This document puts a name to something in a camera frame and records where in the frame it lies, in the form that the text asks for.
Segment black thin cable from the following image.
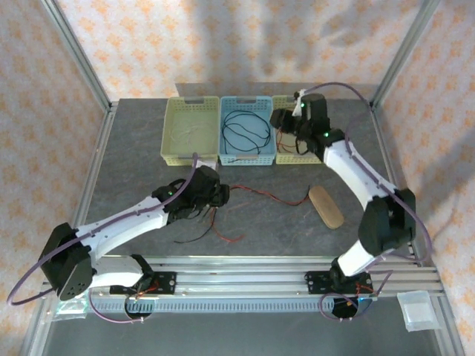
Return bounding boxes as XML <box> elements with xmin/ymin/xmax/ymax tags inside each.
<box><xmin>173</xmin><ymin>207</ymin><xmax>218</xmax><ymax>244</ymax></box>
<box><xmin>222</xmin><ymin>111</ymin><xmax>271</xmax><ymax>155</ymax></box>
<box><xmin>221</xmin><ymin>110</ymin><xmax>272</xmax><ymax>164</ymax></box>

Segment black cables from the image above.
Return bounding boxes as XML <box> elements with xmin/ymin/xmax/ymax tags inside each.
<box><xmin>209</xmin><ymin>184</ymin><xmax>311</xmax><ymax>244</ymax></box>

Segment blue plastic basket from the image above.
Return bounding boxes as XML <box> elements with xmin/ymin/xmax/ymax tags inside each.
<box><xmin>217</xmin><ymin>95</ymin><xmax>278</xmax><ymax>166</ymax></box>

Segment yellow plastic basket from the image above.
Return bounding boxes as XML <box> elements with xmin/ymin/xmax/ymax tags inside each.
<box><xmin>272</xmin><ymin>94</ymin><xmax>334</xmax><ymax>165</ymax></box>
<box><xmin>160</xmin><ymin>95</ymin><xmax>220</xmax><ymax>167</ymax></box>

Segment oval wooden block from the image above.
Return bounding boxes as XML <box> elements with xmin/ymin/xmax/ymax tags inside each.
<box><xmin>307</xmin><ymin>185</ymin><xmax>345</xmax><ymax>230</ymax></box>

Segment clear plastic bag green contents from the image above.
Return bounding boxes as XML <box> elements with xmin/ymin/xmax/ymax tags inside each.
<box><xmin>51</xmin><ymin>298</ymin><xmax>90</xmax><ymax>320</ymax></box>

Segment white plastic bag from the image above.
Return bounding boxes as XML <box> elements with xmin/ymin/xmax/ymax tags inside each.
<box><xmin>396</xmin><ymin>291</ymin><xmax>442</xmax><ymax>333</ymax></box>

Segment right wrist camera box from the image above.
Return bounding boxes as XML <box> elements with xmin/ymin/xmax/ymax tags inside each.
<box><xmin>292</xmin><ymin>88</ymin><xmax>308</xmax><ymax>118</ymax></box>

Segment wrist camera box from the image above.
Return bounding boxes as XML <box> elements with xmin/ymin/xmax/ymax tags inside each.
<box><xmin>292</xmin><ymin>88</ymin><xmax>308</xmax><ymax>118</ymax></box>
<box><xmin>194</xmin><ymin>158</ymin><xmax>219</xmax><ymax>172</ymax></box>

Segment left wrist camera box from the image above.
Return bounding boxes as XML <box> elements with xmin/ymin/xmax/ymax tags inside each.
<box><xmin>194</xmin><ymin>158</ymin><xmax>219</xmax><ymax>172</ymax></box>

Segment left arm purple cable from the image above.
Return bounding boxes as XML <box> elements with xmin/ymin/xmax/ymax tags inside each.
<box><xmin>7</xmin><ymin>151</ymin><xmax>200</xmax><ymax>324</ymax></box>

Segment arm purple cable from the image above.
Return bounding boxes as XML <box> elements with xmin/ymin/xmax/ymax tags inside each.
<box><xmin>304</xmin><ymin>82</ymin><xmax>435</xmax><ymax>322</ymax></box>
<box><xmin>7</xmin><ymin>151</ymin><xmax>200</xmax><ymax>324</ymax></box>

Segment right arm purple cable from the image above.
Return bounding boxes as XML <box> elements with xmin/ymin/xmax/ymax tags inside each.
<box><xmin>304</xmin><ymin>82</ymin><xmax>435</xmax><ymax>322</ymax></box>

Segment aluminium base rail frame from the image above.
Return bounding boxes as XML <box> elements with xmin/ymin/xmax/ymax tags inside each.
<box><xmin>39</xmin><ymin>254</ymin><xmax>445</xmax><ymax>298</ymax></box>

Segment aluminium table side rail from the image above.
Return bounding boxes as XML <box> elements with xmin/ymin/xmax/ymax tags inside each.
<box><xmin>369</xmin><ymin>102</ymin><xmax>423</xmax><ymax>267</ymax></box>
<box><xmin>61</xmin><ymin>102</ymin><xmax>119</xmax><ymax>268</ymax></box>

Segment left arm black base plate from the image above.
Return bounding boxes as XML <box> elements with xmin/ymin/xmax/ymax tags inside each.
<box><xmin>109</xmin><ymin>271</ymin><xmax>177</xmax><ymax>296</ymax></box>

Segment grey slotted cable duct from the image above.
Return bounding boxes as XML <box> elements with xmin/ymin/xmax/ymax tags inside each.
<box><xmin>88</xmin><ymin>298</ymin><xmax>372</xmax><ymax>313</ymax></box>

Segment aluminium corner post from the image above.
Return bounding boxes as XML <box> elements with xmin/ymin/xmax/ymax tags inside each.
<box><xmin>39</xmin><ymin>0</ymin><xmax>113</xmax><ymax>109</ymax></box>
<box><xmin>370</xmin><ymin>0</ymin><xmax>443</xmax><ymax>109</ymax></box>

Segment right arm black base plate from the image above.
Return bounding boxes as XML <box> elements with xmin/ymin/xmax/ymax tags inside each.
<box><xmin>304</xmin><ymin>270</ymin><xmax>374</xmax><ymax>296</ymax></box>

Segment aluminium lower frame bar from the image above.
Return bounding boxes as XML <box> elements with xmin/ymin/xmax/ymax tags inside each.
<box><xmin>20</xmin><ymin>296</ymin><xmax>55</xmax><ymax>356</ymax></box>
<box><xmin>436</xmin><ymin>296</ymin><xmax>467</xmax><ymax>356</ymax></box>

